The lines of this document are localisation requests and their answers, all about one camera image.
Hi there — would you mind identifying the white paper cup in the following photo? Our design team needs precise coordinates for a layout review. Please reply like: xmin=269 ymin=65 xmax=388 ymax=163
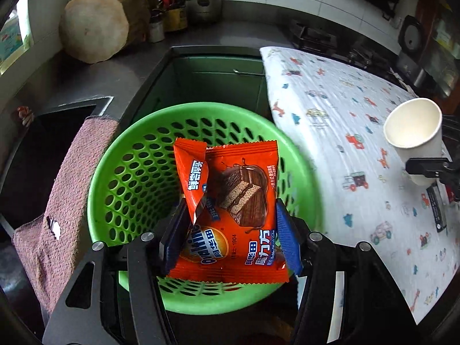
xmin=383 ymin=97 xmax=443 ymax=189

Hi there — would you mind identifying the orange snack wrapper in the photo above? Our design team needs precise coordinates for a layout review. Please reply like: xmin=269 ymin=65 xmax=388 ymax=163
xmin=169 ymin=138 xmax=288 ymax=284

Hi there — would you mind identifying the green perforated plastic basket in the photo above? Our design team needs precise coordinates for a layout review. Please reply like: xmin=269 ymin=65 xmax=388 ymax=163
xmin=87 ymin=102 xmax=323 ymax=315

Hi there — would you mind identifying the patterned white tablecloth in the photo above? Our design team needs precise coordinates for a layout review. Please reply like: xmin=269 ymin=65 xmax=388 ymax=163
xmin=260 ymin=46 xmax=459 ymax=321

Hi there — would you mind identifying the pink towel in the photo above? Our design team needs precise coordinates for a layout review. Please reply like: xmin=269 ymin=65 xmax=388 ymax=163
xmin=12 ymin=117 xmax=119 ymax=314

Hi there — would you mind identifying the green cabinet door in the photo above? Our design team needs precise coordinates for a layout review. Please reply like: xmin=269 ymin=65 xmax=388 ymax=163
xmin=133 ymin=55 xmax=272 ymax=121

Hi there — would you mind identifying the black gas stove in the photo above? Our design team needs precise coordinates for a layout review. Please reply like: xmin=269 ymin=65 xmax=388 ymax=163
xmin=288 ymin=20 xmax=397 ymax=72

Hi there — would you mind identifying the dark sauce bottle yellow label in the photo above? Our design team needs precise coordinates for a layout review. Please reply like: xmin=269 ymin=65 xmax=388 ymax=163
xmin=163 ymin=0 xmax=187 ymax=33

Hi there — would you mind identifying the round wooden chopping block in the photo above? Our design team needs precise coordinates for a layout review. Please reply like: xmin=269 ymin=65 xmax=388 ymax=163
xmin=58 ymin=0 xmax=150 ymax=64

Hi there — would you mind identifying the steel pot with handle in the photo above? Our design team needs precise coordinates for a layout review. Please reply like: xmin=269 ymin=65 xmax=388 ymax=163
xmin=185 ymin=0 xmax=222 ymax=22

